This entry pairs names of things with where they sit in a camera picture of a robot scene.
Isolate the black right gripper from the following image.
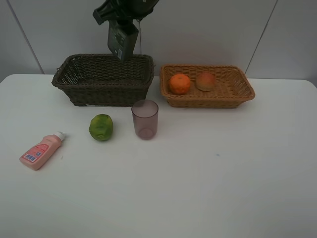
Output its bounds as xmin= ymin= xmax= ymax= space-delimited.
xmin=93 ymin=0 xmax=158 ymax=25

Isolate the dark green pump bottle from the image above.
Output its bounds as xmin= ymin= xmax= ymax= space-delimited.
xmin=107 ymin=20 xmax=139 ymax=61

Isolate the orange mandarin fruit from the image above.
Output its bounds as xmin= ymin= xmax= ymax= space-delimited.
xmin=169 ymin=74 xmax=191 ymax=95

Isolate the translucent purple plastic cup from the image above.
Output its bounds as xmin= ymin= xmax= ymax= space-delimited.
xmin=131 ymin=100 xmax=159 ymax=140

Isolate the red yellow peach fruit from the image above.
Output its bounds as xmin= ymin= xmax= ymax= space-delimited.
xmin=195 ymin=72 xmax=216 ymax=92

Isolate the pink lotion bottle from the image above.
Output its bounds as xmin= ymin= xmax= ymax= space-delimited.
xmin=19 ymin=131 xmax=65 ymax=171

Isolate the dark brown wicker basket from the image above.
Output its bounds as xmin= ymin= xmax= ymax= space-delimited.
xmin=52 ymin=54 xmax=154 ymax=107

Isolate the green lime fruit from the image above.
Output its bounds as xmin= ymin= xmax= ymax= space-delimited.
xmin=89 ymin=114 xmax=113 ymax=141

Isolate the light orange wicker basket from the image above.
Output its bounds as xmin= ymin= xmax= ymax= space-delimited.
xmin=159 ymin=64 xmax=255 ymax=109

